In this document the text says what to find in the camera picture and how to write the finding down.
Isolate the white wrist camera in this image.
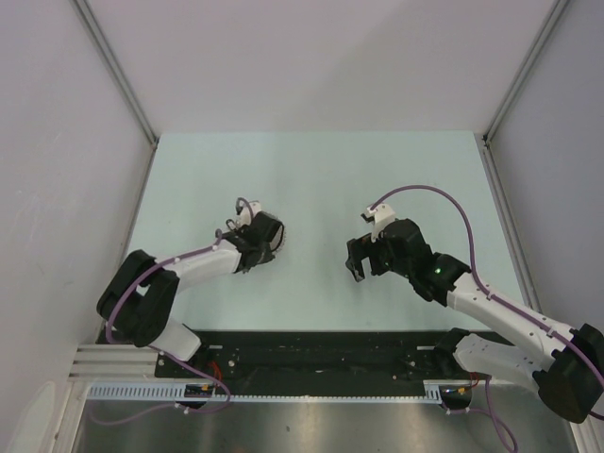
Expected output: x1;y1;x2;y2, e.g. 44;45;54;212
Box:
361;203;396;243
234;197;262;229

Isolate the aluminium frame post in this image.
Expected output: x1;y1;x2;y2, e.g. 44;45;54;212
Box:
480;0;573;146
70;0;159;145

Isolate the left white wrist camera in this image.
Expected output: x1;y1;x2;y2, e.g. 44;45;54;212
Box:
234;197;262;229

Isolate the white slotted cable duct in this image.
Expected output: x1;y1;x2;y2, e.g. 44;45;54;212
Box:
87;381;470;404

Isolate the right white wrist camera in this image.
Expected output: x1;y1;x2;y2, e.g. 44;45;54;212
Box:
361;203;396;243

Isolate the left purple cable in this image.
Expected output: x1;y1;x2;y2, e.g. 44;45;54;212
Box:
104;196;254;345

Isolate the large silver keyring holder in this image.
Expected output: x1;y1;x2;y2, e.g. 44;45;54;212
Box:
270;224;286;255

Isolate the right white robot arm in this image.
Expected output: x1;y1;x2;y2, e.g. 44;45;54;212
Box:
345;219;603;424

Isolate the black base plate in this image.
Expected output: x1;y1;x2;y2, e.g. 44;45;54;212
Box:
96;328;492;396

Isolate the right aluminium frame post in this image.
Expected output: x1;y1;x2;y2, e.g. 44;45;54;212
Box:
480;0;573;146

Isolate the left aluminium frame post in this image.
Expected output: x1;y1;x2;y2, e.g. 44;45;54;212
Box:
70;0;159;145

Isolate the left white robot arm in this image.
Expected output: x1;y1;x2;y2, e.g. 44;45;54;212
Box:
96;210;285;378

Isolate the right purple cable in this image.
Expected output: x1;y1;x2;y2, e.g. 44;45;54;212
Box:
370;185;604;383

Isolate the purple cable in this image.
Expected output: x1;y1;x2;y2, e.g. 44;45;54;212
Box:
370;185;604;383
104;196;254;345

